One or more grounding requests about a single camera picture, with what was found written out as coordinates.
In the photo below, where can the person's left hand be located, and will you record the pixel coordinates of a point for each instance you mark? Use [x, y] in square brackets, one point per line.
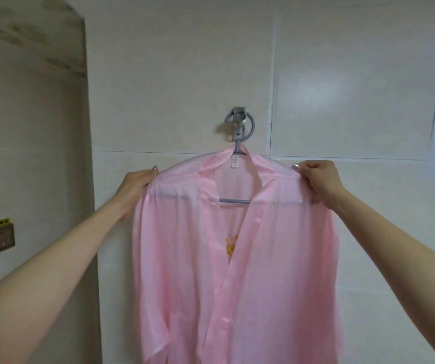
[134, 187]

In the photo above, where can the person's right hand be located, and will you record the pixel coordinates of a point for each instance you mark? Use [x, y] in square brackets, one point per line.
[323, 180]

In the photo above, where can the person's right thumb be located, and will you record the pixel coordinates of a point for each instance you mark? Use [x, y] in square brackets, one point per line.
[301, 169]

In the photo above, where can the person's left thumb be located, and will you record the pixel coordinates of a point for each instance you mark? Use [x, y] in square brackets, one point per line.
[147, 173]

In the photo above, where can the pink satin robe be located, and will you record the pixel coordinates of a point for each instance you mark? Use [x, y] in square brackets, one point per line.
[236, 261]

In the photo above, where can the person's left forearm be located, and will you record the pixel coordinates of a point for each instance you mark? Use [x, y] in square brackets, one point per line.
[47, 284]

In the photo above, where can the person's right forearm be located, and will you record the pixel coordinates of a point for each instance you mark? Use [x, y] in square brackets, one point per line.
[399, 257]

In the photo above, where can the grey clothes hanger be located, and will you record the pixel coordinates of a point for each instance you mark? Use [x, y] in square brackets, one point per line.
[240, 147]

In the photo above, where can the metal wall hook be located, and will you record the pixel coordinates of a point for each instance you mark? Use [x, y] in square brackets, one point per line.
[237, 123]

